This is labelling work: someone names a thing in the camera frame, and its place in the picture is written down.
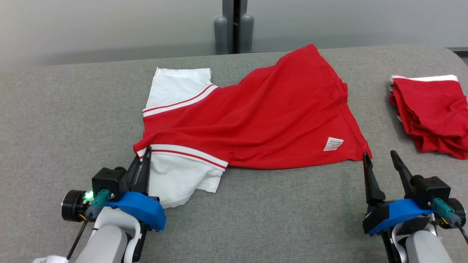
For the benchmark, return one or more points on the red jersey with white sleeves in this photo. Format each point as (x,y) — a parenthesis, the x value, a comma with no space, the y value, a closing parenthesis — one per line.
(274,117)

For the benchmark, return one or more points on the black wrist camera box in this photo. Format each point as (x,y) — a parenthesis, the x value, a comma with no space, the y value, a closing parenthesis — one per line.
(433,190)
(109,180)

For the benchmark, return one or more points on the red garment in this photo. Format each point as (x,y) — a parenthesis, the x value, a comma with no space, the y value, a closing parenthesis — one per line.
(435,113)

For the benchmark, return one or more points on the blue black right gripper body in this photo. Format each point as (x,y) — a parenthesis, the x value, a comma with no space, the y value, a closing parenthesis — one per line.
(395,213)

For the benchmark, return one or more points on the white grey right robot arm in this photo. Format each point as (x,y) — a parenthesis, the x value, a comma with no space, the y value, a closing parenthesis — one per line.
(424,244)

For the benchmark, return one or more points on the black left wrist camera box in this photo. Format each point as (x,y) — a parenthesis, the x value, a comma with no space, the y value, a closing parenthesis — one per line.
(109,180)

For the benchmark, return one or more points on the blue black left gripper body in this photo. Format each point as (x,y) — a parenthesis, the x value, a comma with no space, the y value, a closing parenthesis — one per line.
(139,210)

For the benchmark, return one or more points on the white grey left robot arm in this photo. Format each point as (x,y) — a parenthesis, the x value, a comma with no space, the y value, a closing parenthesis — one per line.
(106,241)

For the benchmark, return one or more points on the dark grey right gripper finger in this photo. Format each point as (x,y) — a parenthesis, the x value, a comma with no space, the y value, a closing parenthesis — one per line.
(404,173)
(372,186)

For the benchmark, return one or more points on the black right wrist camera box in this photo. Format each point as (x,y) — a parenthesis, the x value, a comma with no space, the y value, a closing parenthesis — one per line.
(433,190)

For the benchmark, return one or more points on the grey wall panel joint post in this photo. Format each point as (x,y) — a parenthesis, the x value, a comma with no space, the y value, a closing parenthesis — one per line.
(228,22)

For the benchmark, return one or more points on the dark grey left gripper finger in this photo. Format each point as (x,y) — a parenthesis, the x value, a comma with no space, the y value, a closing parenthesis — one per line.
(145,175)
(134,177)

